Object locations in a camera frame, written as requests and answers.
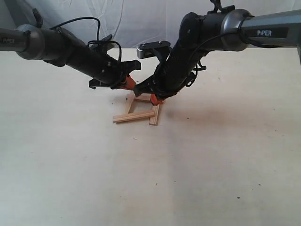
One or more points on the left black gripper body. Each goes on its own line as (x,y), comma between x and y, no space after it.
(105,70)

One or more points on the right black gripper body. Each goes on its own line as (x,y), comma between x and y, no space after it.
(173,73)

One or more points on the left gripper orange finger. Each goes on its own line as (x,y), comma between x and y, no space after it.
(130,83)

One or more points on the wooden stick with holes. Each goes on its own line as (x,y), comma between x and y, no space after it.
(143,98)

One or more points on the short wooden stick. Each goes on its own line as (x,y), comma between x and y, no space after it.
(130,98)

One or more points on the long bottom wooden stick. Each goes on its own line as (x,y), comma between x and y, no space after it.
(133,116)

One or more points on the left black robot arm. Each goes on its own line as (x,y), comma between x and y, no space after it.
(60,48)

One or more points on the right grey Piper arm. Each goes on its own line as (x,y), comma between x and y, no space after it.
(228,30)

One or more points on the white backdrop cloth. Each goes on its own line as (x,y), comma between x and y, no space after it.
(130,23)

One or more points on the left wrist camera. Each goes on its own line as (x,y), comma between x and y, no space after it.
(103,45)

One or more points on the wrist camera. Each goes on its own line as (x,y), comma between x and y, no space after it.
(103,45)
(147,50)

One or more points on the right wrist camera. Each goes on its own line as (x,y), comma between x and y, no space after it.
(147,50)

